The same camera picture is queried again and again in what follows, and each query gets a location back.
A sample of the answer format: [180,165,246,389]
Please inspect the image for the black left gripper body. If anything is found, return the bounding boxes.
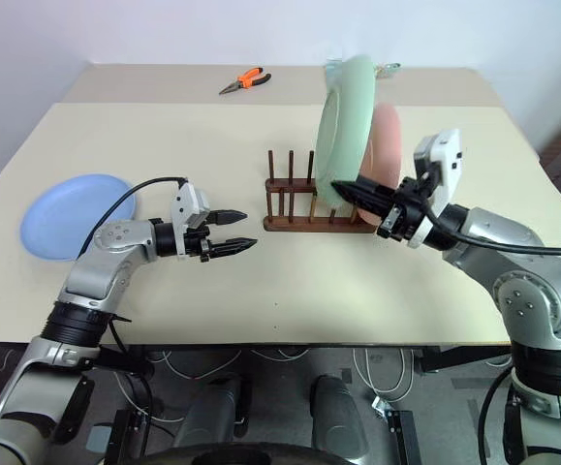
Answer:
[181,212,214,265]

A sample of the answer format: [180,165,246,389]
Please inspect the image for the orange handled pliers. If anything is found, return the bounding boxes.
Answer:
[218,67,273,97]

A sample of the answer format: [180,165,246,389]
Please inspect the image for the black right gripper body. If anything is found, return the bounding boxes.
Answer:
[376,176,432,243]

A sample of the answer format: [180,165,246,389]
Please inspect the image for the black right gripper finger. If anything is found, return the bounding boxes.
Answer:
[331,179,397,216]
[355,174,398,198]

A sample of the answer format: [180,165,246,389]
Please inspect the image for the blue plate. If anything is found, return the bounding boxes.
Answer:
[19,172,140,264]

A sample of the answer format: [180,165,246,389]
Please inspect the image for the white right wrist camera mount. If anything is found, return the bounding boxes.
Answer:
[404,127,464,249]

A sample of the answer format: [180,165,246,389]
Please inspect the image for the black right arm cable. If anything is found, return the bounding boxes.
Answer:
[418,189,561,259]

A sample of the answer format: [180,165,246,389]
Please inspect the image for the pink plate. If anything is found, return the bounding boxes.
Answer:
[356,102,403,226]

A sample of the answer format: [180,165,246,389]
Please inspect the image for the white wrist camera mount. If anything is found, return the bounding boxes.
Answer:
[170,180,212,256]
[404,127,464,249]

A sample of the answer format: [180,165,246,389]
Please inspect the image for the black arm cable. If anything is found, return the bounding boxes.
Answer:
[77,176,189,258]
[418,189,561,259]

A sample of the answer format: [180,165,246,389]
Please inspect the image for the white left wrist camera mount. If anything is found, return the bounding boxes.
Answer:
[170,180,212,256]

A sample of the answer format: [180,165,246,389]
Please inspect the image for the wooden dish rack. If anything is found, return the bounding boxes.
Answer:
[262,148,379,235]

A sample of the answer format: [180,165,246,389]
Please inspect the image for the dark rounded shape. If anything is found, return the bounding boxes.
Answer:
[310,374,369,452]
[181,374,256,452]

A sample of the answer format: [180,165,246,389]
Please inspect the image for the white floor cable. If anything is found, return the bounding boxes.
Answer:
[161,347,245,385]
[351,347,410,404]

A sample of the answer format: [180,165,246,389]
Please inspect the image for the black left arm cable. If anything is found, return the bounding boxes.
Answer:
[77,176,189,258]

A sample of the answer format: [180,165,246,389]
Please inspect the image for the green plate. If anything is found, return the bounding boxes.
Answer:
[314,53,378,210]

